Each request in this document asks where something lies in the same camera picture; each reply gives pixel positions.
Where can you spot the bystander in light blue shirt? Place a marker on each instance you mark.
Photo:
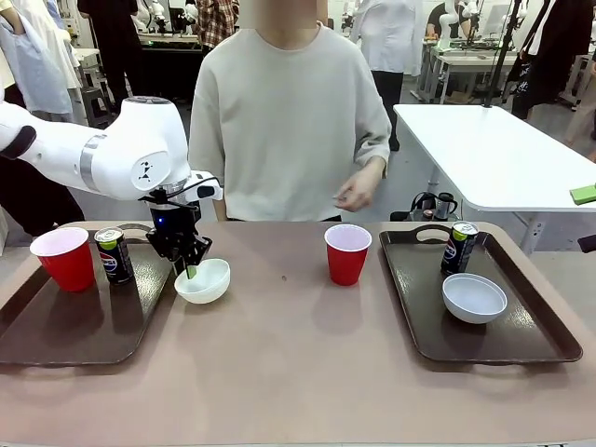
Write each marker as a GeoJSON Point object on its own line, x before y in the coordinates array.
{"type": "Point", "coordinates": [32, 60]}

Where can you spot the white bowl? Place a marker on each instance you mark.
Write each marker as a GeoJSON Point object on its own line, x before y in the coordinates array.
{"type": "Point", "coordinates": [475, 302]}
{"type": "Point", "coordinates": [209, 291]}

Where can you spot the grey step stool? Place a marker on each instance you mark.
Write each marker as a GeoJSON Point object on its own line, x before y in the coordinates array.
{"type": "Point", "coordinates": [98, 104]}

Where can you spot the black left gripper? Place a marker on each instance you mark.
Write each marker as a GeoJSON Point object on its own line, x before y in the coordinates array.
{"type": "Point", "coordinates": [174, 233]}

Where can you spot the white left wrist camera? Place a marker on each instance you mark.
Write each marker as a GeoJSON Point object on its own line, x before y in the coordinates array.
{"type": "Point", "coordinates": [209, 190]}

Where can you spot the red plastic cup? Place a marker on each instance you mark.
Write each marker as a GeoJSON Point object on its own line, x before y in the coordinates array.
{"type": "Point", "coordinates": [70, 270]}
{"type": "Point", "coordinates": [347, 267]}

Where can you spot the black tripod stand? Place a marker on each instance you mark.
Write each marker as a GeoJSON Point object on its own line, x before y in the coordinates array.
{"type": "Point", "coordinates": [503, 56]}

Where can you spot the brown serving tray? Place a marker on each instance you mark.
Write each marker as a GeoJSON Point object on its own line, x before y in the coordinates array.
{"type": "Point", "coordinates": [70, 335]}
{"type": "Point", "coordinates": [535, 326]}

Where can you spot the person's right forearm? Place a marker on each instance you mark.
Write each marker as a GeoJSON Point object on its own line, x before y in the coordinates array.
{"type": "Point", "coordinates": [220, 209]}

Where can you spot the green box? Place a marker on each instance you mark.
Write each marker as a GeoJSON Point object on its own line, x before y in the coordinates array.
{"type": "Point", "coordinates": [584, 193]}

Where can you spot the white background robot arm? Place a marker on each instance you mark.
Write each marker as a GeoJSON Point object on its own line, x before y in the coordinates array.
{"type": "Point", "coordinates": [449, 18]}

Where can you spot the black background workbench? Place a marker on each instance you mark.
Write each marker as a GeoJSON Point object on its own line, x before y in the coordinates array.
{"type": "Point", "coordinates": [172, 65]}

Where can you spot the bystander in plaid shirt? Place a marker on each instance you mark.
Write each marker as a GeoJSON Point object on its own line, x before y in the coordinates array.
{"type": "Point", "coordinates": [216, 23]}

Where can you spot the bystander in black clothes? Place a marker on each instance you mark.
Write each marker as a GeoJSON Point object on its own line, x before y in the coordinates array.
{"type": "Point", "coordinates": [116, 46]}

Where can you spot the white background workbench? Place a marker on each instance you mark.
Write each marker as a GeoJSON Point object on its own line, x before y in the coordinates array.
{"type": "Point", "coordinates": [465, 60]}

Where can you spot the white folding table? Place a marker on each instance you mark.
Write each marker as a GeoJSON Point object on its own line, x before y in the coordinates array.
{"type": "Point", "coordinates": [489, 153]}

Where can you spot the black electric kettle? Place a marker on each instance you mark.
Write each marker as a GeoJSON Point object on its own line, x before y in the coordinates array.
{"type": "Point", "coordinates": [447, 207]}

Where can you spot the black Pepsi can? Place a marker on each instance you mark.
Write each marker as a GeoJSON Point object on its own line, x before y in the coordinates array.
{"type": "Point", "coordinates": [458, 253]}
{"type": "Point", "coordinates": [116, 263]}

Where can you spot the person's left forearm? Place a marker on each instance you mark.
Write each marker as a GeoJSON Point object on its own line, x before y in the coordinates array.
{"type": "Point", "coordinates": [379, 166]}

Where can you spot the bystander in white shirt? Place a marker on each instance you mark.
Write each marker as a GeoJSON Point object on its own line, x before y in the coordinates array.
{"type": "Point", "coordinates": [388, 42]}

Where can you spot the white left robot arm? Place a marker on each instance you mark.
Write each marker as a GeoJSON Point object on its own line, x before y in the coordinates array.
{"type": "Point", "coordinates": [139, 149]}

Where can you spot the person's left hand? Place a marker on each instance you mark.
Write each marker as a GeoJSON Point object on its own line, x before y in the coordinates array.
{"type": "Point", "coordinates": [361, 188]}

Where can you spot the person in beige t-shirt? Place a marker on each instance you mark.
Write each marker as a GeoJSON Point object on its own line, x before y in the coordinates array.
{"type": "Point", "coordinates": [288, 121]}

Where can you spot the bystander in black printed shirt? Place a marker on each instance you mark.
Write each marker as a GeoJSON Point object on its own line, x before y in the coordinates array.
{"type": "Point", "coordinates": [554, 46]}

